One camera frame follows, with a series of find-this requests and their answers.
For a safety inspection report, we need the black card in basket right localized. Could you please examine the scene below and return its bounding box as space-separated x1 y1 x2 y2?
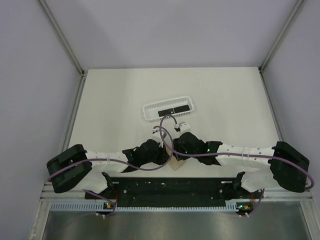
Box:
173 105 191 114

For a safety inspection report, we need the black card in basket left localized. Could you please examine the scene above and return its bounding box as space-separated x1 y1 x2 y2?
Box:
157 108 174 118

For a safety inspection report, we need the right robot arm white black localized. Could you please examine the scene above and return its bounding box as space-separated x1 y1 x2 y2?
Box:
173 132 310 198

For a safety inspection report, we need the right aluminium frame post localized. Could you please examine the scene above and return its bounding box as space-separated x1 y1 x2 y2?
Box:
258 0 307 74

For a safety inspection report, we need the aluminium frame post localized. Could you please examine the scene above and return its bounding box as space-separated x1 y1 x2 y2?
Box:
258 0 307 74
37 0 85 76

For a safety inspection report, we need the black card in basket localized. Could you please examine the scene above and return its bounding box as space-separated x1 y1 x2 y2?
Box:
173 105 191 114
157 108 174 118

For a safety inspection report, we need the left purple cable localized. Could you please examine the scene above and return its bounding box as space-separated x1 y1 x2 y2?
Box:
47 126 176 217

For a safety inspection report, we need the beige card holder wallet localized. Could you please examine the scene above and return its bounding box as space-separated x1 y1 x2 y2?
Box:
168 157 186 171

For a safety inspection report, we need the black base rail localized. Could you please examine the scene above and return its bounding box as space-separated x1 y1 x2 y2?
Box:
100 177 262 208

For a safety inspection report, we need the white slotted cable duct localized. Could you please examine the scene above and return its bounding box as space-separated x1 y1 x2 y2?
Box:
50 201 249 213

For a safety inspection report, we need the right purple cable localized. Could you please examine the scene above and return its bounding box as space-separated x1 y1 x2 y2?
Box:
159 114 316 217

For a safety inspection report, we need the purple cable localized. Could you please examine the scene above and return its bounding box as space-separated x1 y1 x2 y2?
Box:
159 114 316 217
47 126 176 217

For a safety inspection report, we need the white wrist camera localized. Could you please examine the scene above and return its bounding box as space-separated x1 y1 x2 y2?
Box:
151 126 167 148
174 122 191 135

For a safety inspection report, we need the left aluminium frame post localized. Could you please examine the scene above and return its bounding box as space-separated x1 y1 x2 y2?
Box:
37 0 85 76

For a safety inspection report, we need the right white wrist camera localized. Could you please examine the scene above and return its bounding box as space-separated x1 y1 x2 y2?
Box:
174 122 191 135

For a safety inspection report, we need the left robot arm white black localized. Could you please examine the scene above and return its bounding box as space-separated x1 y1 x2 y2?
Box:
46 139 170 199

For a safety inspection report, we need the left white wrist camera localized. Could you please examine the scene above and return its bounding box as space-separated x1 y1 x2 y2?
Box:
151 126 167 148

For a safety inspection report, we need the white plastic basket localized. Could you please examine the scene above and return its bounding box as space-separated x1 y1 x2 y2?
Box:
142 96 195 122

